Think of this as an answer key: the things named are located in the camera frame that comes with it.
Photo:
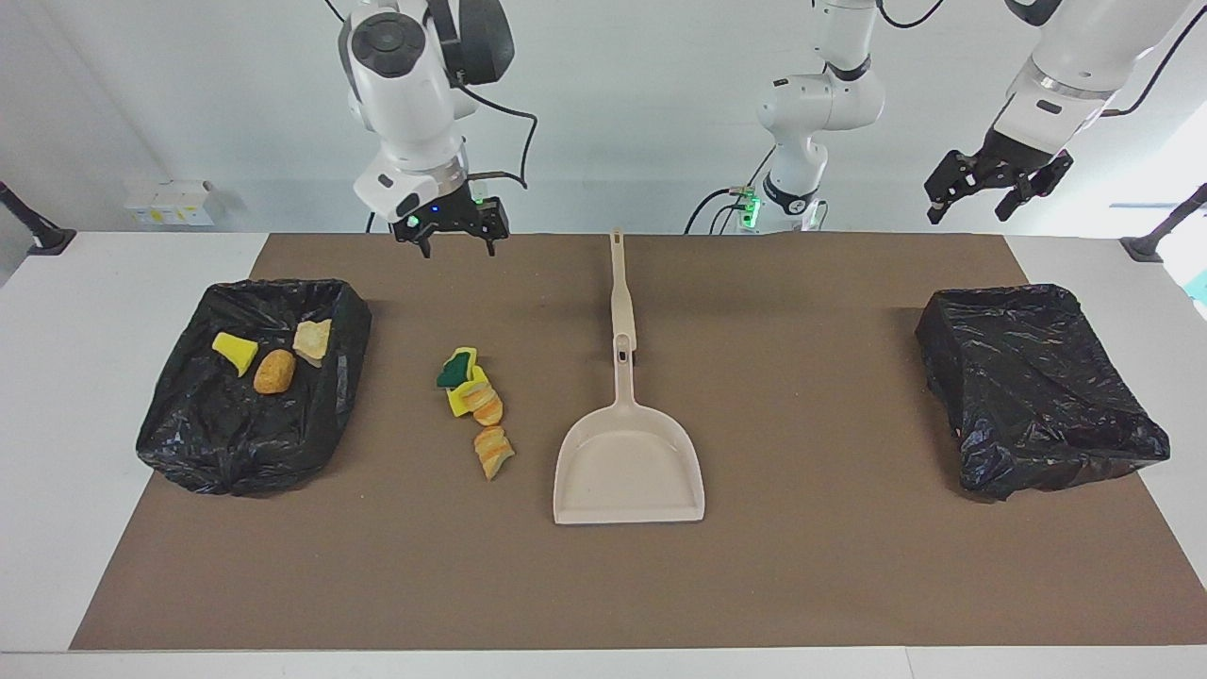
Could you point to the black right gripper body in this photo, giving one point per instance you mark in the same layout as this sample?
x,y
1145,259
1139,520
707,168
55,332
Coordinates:
x,y
453,212

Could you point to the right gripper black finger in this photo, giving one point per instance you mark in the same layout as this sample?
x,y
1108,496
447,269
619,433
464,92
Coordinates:
x,y
424,245
488,240

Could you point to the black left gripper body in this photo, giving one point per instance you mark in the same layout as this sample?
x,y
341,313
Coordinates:
x,y
1018,165

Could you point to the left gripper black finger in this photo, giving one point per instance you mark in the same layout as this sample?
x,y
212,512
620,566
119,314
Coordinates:
x,y
1011,203
937,200

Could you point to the yellow sponge green scrub top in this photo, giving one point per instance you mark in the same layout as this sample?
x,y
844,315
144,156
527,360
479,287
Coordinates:
x,y
454,371

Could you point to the beige hand brush black bristles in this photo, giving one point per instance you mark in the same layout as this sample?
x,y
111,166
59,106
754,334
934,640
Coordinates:
x,y
622,302

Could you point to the plain yellow sponge piece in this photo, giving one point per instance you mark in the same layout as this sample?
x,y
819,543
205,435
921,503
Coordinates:
x,y
236,352
456,404

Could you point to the brown oval bread roll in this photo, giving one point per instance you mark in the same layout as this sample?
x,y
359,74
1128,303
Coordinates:
x,y
274,372

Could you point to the beige plastic dustpan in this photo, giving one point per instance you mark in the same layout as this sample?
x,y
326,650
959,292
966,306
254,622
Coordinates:
x,y
627,471

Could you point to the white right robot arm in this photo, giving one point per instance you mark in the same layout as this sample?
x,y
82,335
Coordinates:
x,y
405,85

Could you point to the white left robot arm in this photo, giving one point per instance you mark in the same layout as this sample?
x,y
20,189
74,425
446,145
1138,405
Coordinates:
x,y
811,104

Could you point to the black bag lined bin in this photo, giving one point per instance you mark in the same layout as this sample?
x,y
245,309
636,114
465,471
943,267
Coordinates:
x,y
1028,396
236,434

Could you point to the black pole stand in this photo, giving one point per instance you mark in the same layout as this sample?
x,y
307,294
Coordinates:
x,y
1146,247
42,236

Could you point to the teal object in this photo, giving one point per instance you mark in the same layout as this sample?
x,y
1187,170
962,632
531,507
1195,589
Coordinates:
x,y
1200,288

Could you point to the small white yellow-labelled box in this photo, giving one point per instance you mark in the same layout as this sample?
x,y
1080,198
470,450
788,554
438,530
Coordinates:
x,y
189,203
141,209

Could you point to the brown table mat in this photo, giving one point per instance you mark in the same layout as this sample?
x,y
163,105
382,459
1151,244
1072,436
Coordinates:
x,y
603,585

